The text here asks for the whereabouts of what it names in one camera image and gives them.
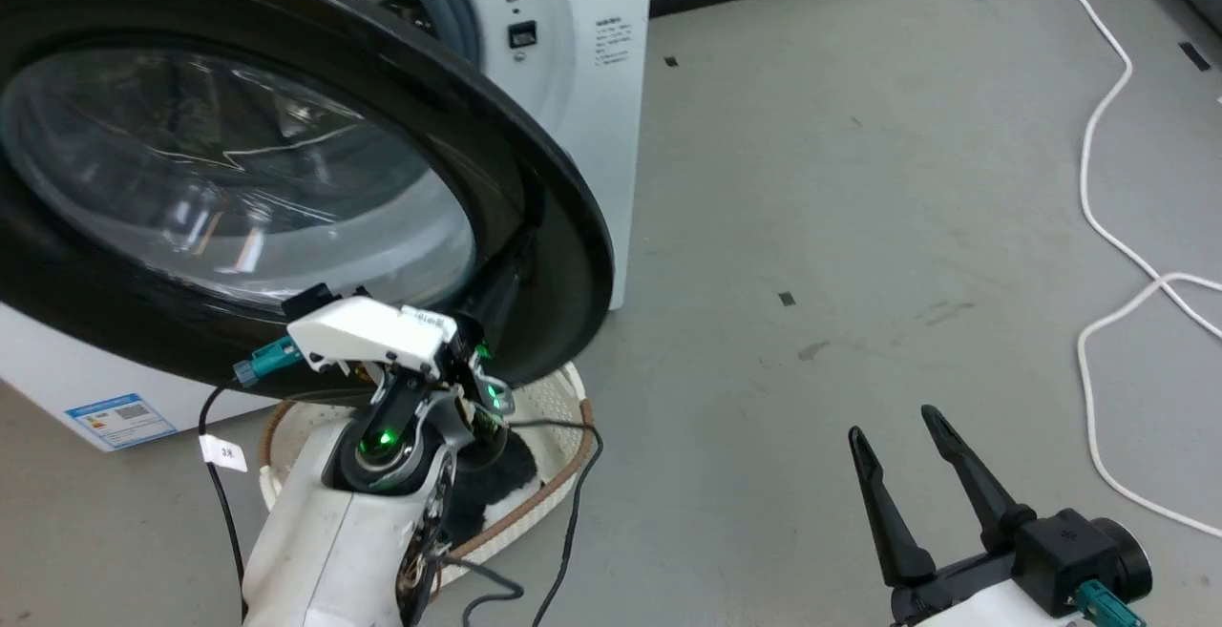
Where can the left gripper green lights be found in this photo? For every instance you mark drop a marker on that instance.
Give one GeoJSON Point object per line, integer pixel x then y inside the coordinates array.
{"type": "Point", "coordinates": [482, 398]}

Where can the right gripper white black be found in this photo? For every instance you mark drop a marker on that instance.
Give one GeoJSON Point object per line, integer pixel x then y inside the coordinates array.
{"type": "Point", "coordinates": [964, 598]}

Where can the black round glass washer door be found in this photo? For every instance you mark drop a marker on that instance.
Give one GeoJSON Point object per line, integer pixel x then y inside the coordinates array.
{"type": "Point", "coordinates": [239, 178]}

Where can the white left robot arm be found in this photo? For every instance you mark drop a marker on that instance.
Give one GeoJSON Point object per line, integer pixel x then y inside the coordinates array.
{"type": "Point", "coordinates": [329, 532]}

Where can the white front-load washing machine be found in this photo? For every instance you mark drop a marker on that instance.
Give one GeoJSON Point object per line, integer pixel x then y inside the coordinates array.
{"type": "Point", "coordinates": [582, 131]}

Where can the white laundry basket brown rim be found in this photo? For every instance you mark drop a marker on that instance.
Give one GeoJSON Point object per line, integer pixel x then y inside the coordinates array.
{"type": "Point", "coordinates": [558, 422]}

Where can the black and white plush cloth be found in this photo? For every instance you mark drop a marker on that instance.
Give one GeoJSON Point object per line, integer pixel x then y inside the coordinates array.
{"type": "Point", "coordinates": [492, 493]}

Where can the blue energy label sticker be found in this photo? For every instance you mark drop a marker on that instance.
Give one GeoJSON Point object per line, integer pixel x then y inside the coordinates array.
{"type": "Point", "coordinates": [119, 419]}

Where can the black text info sticker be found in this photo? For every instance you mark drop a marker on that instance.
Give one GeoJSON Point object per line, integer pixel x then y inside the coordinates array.
{"type": "Point", "coordinates": [612, 41]}

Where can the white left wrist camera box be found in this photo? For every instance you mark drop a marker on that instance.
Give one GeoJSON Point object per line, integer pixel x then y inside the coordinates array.
{"type": "Point", "coordinates": [377, 331]}

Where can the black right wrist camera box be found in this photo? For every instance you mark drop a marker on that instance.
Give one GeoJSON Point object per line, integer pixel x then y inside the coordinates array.
{"type": "Point", "coordinates": [1079, 555]}

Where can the teal right camera connector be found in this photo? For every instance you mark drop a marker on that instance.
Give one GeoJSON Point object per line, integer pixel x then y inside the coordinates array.
{"type": "Point", "coordinates": [1107, 606]}

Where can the teal camera connector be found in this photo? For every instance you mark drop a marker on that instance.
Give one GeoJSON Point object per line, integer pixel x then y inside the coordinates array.
{"type": "Point", "coordinates": [1107, 606]}
{"type": "Point", "coordinates": [269, 360]}

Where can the teal left camera connector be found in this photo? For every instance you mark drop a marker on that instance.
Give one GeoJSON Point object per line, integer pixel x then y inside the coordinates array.
{"type": "Point", "coordinates": [269, 360]}

